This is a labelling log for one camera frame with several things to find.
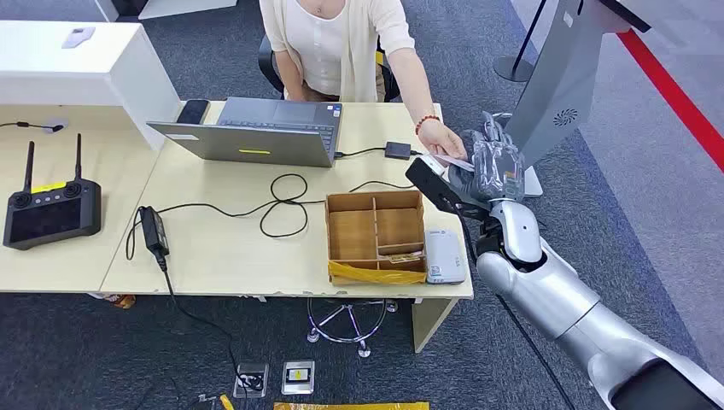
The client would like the white counter block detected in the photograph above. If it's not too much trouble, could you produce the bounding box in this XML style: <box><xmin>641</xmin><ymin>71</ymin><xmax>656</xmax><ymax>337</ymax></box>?
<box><xmin>0</xmin><ymin>20</ymin><xmax>184</xmax><ymax>153</ymax></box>

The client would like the small white handheld device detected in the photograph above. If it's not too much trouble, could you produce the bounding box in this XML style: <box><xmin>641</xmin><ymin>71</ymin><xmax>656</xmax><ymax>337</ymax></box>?
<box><xmin>61</xmin><ymin>26</ymin><xmax>96</xmax><ymax>50</ymax></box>

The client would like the open floor socket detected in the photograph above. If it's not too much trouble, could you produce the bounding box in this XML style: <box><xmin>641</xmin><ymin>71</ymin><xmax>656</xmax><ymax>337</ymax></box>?
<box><xmin>232</xmin><ymin>361</ymin><xmax>271</xmax><ymax>400</ymax></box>

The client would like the red bead bracelet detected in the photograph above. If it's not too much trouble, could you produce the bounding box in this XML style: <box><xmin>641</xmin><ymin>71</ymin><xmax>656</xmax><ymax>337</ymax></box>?
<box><xmin>414</xmin><ymin>114</ymin><xmax>441</xmax><ymax>136</ymax></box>

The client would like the black office chair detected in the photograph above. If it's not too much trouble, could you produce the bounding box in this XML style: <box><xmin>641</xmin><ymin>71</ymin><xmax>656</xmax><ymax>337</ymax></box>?
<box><xmin>257</xmin><ymin>33</ymin><xmax>401</xmax><ymax>104</ymax></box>

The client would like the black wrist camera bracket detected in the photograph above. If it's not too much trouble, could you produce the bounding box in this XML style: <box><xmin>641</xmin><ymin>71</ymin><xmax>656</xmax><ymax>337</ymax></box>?
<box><xmin>405</xmin><ymin>158</ymin><xmax>491</xmax><ymax>223</ymax></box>

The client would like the thin black plug cable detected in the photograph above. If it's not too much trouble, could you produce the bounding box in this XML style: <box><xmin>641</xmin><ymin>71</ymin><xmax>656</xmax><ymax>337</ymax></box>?
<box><xmin>0</xmin><ymin>120</ymin><xmax>65</xmax><ymax>134</ymax></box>

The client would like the black antenna remote controller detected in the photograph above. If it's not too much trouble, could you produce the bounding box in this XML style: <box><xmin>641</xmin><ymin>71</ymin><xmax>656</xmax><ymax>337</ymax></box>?
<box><xmin>2</xmin><ymin>133</ymin><xmax>103</xmax><ymax>252</ymax></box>

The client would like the black mains cable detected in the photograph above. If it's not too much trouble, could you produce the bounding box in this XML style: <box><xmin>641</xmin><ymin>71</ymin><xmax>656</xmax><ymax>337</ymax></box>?
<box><xmin>155</xmin><ymin>255</ymin><xmax>253</xmax><ymax>391</ymax></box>

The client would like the cardboard divider box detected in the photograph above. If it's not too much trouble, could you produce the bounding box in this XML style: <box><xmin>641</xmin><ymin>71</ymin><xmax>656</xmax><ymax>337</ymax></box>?
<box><xmin>324</xmin><ymin>189</ymin><xmax>428</xmax><ymax>286</ymax></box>

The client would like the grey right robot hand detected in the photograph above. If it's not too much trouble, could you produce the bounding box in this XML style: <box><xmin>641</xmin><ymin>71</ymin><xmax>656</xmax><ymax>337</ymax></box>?
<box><xmin>449</xmin><ymin>111</ymin><xmax>527</xmax><ymax>205</ymax></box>

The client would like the white cabinet base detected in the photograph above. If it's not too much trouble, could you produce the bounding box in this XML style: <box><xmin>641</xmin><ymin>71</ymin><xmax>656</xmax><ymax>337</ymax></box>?
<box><xmin>93</xmin><ymin>0</ymin><xmax>239</xmax><ymax>22</ymax></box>

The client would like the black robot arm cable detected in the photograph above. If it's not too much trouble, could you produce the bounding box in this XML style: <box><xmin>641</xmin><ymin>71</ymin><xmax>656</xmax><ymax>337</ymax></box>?
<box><xmin>449</xmin><ymin>201</ymin><xmax>575</xmax><ymax>410</ymax></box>

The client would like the person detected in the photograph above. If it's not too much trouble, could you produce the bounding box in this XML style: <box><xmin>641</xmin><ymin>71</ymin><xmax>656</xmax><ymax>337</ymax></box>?
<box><xmin>259</xmin><ymin>0</ymin><xmax>470</xmax><ymax>162</ymax></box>

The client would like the chrome stool base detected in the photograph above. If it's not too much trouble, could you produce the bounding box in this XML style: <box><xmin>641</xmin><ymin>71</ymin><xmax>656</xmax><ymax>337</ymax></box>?
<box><xmin>306</xmin><ymin>298</ymin><xmax>399</xmax><ymax>360</ymax></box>

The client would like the red barrier belt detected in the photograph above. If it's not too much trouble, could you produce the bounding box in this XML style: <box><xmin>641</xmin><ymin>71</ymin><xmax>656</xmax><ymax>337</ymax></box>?
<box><xmin>615</xmin><ymin>28</ymin><xmax>724</xmax><ymax>173</ymax></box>

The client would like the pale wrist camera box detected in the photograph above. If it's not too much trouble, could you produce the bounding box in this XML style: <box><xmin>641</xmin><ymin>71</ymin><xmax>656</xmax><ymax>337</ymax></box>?
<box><xmin>419</xmin><ymin>154</ymin><xmax>448</xmax><ymax>178</ymax></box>

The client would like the black laptop power brick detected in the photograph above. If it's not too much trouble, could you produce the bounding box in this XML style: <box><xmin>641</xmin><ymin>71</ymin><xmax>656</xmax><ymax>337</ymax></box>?
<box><xmin>138</xmin><ymin>206</ymin><xmax>171</xmax><ymax>259</ymax></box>

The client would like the white card reader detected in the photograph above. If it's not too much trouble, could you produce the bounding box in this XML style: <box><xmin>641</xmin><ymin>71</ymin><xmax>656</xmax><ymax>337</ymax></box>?
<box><xmin>423</xmin><ymin>227</ymin><xmax>469</xmax><ymax>285</ymax></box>

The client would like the person's left hand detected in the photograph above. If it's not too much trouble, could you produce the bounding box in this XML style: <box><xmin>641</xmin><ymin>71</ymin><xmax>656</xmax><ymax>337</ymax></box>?
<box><xmin>417</xmin><ymin>119</ymin><xmax>470</xmax><ymax>161</ymax></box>

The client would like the black smartphone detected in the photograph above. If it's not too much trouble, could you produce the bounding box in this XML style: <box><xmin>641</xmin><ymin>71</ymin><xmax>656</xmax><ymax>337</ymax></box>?
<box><xmin>175</xmin><ymin>98</ymin><xmax>211</xmax><ymax>126</ymax></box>

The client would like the long looped black cable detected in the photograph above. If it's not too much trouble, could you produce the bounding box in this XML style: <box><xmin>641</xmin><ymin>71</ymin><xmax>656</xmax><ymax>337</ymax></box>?
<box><xmin>125</xmin><ymin>172</ymin><xmax>420</xmax><ymax>262</ymax></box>

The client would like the black stanchion post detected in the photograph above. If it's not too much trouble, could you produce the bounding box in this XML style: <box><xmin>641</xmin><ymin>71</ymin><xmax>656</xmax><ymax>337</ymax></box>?
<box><xmin>493</xmin><ymin>0</ymin><xmax>549</xmax><ymax>84</ymax></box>

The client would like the white ID card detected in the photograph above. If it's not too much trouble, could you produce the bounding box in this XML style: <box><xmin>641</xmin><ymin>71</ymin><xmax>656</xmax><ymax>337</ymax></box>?
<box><xmin>432</xmin><ymin>154</ymin><xmax>476</xmax><ymax>173</ymax></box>

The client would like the short black laptop cable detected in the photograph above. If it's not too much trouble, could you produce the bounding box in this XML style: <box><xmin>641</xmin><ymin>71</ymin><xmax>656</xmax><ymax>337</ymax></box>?
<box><xmin>333</xmin><ymin>147</ymin><xmax>388</xmax><ymax>160</ymax></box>

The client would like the grey kiosk stand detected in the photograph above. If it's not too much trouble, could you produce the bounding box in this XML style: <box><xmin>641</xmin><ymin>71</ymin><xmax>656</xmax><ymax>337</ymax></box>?
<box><xmin>490</xmin><ymin>0</ymin><xmax>651</xmax><ymax>199</ymax></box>

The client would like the closed floor socket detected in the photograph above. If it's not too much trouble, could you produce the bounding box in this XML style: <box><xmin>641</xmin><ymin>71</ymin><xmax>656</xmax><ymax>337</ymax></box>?
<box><xmin>281</xmin><ymin>360</ymin><xmax>316</xmax><ymax>396</ymax></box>

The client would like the grey laptop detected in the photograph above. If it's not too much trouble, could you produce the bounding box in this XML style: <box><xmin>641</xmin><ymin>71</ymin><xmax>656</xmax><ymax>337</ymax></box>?
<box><xmin>145</xmin><ymin>96</ymin><xmax>344</xmax><ymax>169</ymax></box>

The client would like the orange snack wrapper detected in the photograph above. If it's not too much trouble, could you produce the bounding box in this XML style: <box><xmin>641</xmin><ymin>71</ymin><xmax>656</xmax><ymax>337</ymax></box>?
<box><xmin>102</xmin><ymin>294</ymin><xmax>137</xmax><ymax>311</ymax></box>

